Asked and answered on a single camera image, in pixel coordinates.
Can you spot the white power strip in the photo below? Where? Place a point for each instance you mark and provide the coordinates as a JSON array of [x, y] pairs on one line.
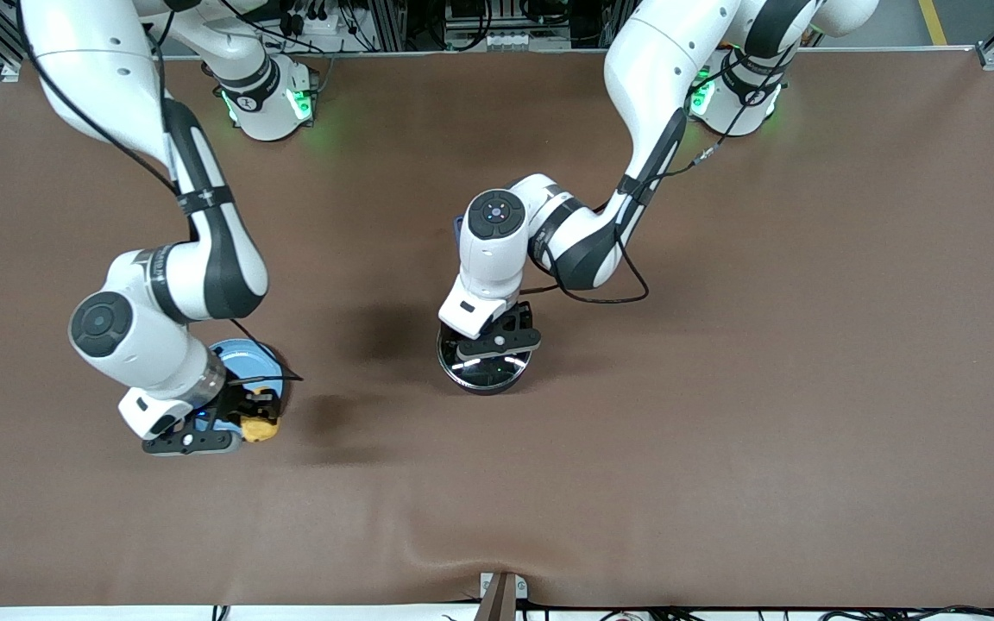
[[324, 24]]

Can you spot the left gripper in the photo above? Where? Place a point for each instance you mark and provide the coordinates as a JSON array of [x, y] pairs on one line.
[[512, 323]]

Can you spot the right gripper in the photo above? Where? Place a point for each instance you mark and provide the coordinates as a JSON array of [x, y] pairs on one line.
[[233, 404]]

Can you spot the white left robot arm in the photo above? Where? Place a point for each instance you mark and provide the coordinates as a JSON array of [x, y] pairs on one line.
[[635, 172]]

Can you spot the yellow potato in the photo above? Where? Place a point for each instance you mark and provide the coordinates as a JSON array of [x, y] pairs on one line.
[[261, 430]]

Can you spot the white connector block row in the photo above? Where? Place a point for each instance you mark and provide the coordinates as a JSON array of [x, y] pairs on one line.
[[490, 40]]

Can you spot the glass lid with blue knob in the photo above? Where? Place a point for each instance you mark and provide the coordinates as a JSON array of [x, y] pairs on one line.
[[488, 369]]

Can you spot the blue round plate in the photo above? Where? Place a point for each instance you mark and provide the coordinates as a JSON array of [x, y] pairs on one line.
[[242, 358]]

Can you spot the brown table mat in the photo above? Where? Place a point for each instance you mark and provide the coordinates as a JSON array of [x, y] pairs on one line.
[[635, 483]]

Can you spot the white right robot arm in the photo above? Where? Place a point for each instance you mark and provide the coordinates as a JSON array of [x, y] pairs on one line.
[[160, 285]]

